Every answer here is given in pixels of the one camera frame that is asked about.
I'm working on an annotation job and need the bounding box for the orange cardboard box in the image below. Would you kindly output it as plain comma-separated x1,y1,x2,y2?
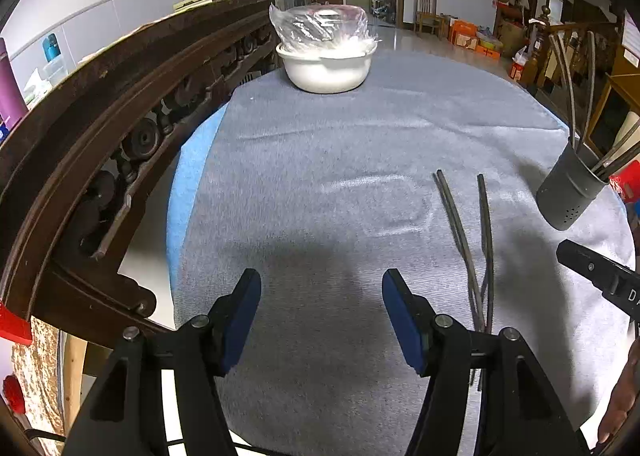
448,20,478,47

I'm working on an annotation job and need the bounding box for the grey felt table cloth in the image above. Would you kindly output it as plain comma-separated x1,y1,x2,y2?
172,50,636,456

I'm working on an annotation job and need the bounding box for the person's right hand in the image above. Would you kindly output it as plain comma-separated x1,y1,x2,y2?
597,353,640,448

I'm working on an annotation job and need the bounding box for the red plastic block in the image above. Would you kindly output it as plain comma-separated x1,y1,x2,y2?
0,303,33,346

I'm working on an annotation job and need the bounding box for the grey metal chopstick holder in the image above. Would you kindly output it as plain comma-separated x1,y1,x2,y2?
536,137,611,231

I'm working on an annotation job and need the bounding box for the white bowl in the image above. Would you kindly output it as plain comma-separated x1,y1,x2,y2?
276,38,378,94

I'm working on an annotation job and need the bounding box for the dark carved wooden bench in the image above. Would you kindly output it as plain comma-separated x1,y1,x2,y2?
0,0,281,349

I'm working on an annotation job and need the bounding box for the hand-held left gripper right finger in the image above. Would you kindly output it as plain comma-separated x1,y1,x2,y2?
381,268,588,456

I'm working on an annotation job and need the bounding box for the dark chopstick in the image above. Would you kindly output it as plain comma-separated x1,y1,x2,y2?
597,138,640,177
592,110,640,171
550,34,578,141
581,30,597,149
438,169,487,331
605,153,640,183

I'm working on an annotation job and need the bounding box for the teal bottle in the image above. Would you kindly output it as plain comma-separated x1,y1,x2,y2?
41,34,62,62

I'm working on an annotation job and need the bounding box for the wooden dining chair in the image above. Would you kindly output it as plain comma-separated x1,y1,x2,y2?
415,0,446,36

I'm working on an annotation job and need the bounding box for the orange patterned cloth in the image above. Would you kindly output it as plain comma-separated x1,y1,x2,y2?
12,316,66,437

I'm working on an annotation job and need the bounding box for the wall calendar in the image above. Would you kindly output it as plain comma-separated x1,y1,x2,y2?
622,10,640,69

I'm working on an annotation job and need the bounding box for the clear plastic bag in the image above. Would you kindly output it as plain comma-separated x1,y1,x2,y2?
269,3,383,56

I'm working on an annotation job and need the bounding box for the blue table cover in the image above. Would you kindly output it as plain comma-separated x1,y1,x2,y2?
166,106,236,331

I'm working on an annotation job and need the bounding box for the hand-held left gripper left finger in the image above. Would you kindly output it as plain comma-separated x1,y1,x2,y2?
62,268,262,456

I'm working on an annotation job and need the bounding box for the purple bottle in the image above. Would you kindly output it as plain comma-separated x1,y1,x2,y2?
0,38,28,129

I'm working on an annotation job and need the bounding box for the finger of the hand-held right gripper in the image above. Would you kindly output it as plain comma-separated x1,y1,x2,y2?
556,238,640,323

